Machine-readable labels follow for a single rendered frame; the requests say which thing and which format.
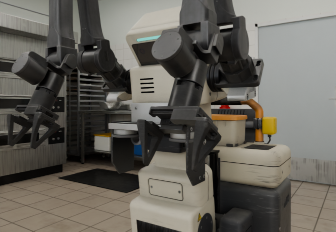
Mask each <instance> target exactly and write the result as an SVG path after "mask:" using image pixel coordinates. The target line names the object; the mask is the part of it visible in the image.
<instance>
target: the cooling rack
mask: <svg viewBox="0 0 336 232"><path fill-rule="evenodd" d="M79 111H80V71H79V70H78V69H77V150H71V76H69V151H66V157H68V155H74V156H80V157H81V149H80V113H79ZM94 153H96V152H88V151H85V152H84V155H88V154H94Z"/></svg>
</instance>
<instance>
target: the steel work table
mask: <svg viewBox="0 0 336 232"><path fill-rule="evenodd" d="M78 113H81V163H82V164H84V162H85V151H88V152H96V153H104V154H108V158H111V151H110V152H108V151H100V150H95V149H94V148H92V149H86V150H85V113H93V114H108V133H111V129H109V123H111V114H132V111H130V110H128V109H127V108H126V105H121V106H120V108H119V109H117V110H115V111H106V110H94V111H78ZM134 157H135V158H142V155H135V154H134Z"/></svg>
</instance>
